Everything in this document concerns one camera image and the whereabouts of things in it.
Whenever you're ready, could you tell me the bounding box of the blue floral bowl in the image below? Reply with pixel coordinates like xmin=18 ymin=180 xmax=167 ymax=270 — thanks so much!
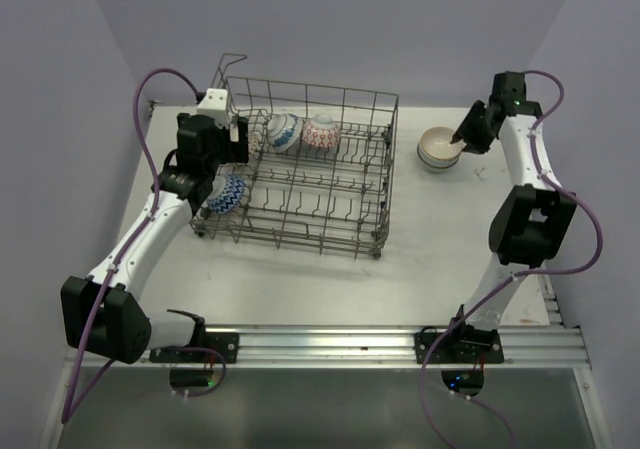
xmin=266 ymin=113 xmax=303 ymax=153

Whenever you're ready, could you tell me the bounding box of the white ribbed bowl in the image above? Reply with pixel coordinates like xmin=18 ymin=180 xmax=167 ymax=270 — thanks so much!
xmin=416 ymin=148 xmax=459 ymax=173

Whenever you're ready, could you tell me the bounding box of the teal striped bowl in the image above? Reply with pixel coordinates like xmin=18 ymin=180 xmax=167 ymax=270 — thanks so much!
xmin=418 ymin=126 xmax=463 ymax=162

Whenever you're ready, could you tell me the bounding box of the aluminium mounting rail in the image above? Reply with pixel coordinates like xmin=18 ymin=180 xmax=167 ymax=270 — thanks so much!
xmin=63 ymin=324 xmax=589 ymax=370

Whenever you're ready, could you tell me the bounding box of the red diamond pattern bowl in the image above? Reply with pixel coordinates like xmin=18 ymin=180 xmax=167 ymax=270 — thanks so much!
xmin=301 ymin=113 xmax=341 ymax=149

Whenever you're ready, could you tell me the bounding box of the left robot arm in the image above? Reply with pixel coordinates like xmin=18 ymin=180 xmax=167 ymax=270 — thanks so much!
xmin=60 ymin=113 xmax=249 ymax=364

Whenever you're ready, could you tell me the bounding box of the brown patterned bowl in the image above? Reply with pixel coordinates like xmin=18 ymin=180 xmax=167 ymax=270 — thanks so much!
xmin=248 ymin=131 xmax=262 ymax=158

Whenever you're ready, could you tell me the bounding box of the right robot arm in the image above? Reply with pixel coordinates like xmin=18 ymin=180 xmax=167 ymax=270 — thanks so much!
xmin=442 ymin=71 xmax=576 ymax=363

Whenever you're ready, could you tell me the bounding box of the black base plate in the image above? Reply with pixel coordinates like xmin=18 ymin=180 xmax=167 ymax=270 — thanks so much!
xmin=149 ymin=332 xmax=240 ymax=364
xmin=413 ymin=331 xmax=505 ymax=365

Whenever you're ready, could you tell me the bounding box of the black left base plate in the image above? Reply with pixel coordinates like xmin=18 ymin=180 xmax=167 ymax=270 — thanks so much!
xmin=149 ymin=332 xmax=240 ymax=364

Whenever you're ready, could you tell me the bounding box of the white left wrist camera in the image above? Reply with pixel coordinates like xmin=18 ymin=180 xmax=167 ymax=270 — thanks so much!
xmin=196 ymin=88 xmax=230 ymax=127

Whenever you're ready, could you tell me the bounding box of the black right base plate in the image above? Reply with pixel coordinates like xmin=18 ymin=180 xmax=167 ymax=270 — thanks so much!
xmin=413 ymin=331 xmax=505 ymax=365

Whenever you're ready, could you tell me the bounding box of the grey wire dish rack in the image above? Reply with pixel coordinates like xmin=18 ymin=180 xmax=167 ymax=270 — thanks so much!
xmin=191 ymin=53 xmax=399 ymax=258

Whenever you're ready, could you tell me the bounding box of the blue zigzag pattern bowl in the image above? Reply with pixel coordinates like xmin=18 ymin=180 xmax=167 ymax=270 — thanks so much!
xmin=206 ymin=174 xmax=246 ymax=215

